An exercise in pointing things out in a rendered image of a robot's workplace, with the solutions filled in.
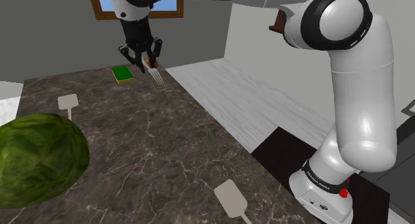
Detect green and yellow sponge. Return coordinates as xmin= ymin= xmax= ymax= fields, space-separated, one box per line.
xmin=111 ymin=66 xmax=134 ymax=85

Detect large grey spatula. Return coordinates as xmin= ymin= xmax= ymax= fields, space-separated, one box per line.
xmin=213 ymin=179 xmax=253 ymax=224

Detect silver fork with brown handle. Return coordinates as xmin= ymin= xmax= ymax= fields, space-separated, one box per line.
xmin=141 ymin=54 xmax=166 ymax=86

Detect dark robot stand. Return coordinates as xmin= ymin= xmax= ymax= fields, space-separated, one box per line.
xmin=251 ymin=126 xmax=390 ymax=224

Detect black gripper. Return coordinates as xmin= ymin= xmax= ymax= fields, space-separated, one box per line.
xmin=118 ymin=17 xmax=163 ymax=74

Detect small grey spatula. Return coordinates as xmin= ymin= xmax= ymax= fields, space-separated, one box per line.
xmin=57 ymin=93 xmax=80 ymax=122

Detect green cabbage head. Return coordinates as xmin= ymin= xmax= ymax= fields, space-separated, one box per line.
xmin=0 ymin=113 xmax=91 ymax=210

